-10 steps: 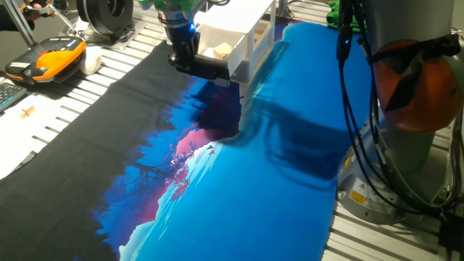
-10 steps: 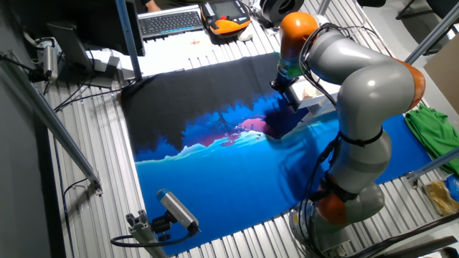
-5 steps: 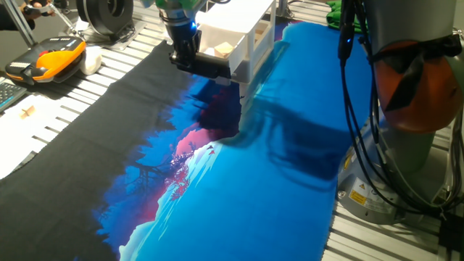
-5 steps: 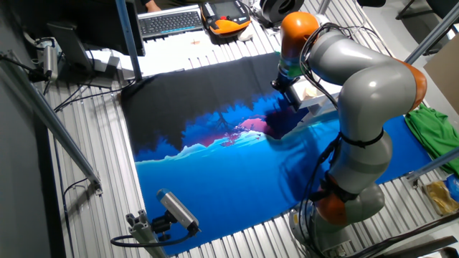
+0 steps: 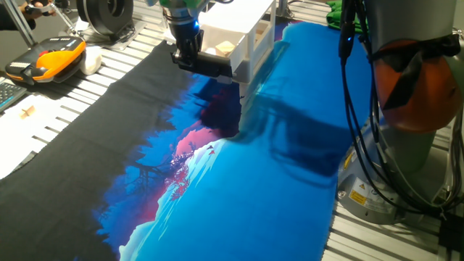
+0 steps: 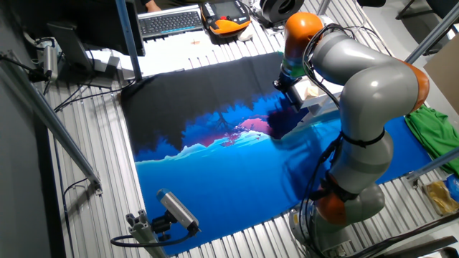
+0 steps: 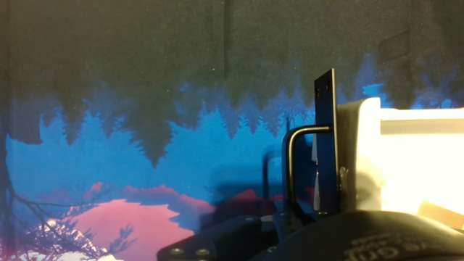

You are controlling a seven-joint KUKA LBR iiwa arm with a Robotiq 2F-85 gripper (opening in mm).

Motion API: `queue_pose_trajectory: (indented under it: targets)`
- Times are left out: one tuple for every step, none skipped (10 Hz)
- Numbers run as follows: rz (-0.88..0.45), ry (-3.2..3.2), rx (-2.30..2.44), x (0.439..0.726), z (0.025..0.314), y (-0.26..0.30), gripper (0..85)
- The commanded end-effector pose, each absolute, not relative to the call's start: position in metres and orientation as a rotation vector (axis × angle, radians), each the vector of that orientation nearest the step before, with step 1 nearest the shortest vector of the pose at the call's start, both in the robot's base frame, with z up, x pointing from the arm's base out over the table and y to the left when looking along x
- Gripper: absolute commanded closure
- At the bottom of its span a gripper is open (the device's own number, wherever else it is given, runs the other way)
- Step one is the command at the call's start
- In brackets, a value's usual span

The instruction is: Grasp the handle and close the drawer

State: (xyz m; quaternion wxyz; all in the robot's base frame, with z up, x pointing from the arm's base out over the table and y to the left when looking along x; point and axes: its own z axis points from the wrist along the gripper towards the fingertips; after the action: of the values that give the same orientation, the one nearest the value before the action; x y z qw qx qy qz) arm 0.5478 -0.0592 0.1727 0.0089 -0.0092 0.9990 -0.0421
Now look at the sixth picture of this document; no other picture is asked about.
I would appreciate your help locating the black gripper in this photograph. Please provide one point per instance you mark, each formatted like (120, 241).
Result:
(285, 82)

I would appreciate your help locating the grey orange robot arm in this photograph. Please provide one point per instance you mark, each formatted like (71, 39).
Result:
(373, 89)

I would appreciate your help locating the person's bare hand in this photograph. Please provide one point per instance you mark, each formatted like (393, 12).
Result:
(153, 7)

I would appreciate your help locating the tan cardboard piece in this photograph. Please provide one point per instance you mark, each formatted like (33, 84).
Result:
(311, 92)

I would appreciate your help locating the small white rounded object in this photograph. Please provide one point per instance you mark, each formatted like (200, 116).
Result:
(246, 34)

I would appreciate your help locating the black filament spool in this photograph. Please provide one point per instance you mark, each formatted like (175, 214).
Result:
(272, 10)

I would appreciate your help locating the orange black teach pendant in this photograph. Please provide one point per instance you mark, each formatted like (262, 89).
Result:
(226, 18)

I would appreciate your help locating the blue forest print cloth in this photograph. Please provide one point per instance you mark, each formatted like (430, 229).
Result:
(233, 172)

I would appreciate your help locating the black computer keyboard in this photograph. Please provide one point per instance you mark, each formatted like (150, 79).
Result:
(170, 23)

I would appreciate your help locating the green cloth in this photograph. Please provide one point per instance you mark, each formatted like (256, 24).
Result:
(434, 136)

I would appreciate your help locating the brown cardboard board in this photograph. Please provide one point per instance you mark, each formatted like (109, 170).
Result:
(446, 75)

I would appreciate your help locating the black office chair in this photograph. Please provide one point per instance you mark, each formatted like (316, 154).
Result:
(444, 9)

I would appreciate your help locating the yellow plastic bag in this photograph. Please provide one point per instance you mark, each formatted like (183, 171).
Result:
(439, 197)

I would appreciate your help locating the blue plastic bag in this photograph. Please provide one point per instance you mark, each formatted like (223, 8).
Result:
(453, 188)

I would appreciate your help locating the dark metal bar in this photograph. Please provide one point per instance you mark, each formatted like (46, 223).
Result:
(423, 247)

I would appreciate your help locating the black computer monitor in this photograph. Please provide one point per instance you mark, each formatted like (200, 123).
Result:
(71, 21)

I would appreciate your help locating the long slanted aluminium bar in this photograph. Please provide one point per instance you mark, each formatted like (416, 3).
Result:
(54, 122)

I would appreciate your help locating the aluminium upright post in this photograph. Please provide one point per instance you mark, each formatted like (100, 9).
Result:
(322, 5)

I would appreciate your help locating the silver camera with blue end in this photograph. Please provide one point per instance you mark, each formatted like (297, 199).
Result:
(177, 209)

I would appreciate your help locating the tall aluminium frame bar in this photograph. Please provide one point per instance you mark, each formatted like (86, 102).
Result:
(434, 34)

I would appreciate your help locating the blue-grey aluminium frame post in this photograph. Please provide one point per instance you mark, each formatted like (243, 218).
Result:
(128, 39)

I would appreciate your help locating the short aluminium frame bar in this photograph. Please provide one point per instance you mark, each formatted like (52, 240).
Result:
(434, 165)

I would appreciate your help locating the short aluminium profile mount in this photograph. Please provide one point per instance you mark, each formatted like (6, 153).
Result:
(143, 233)

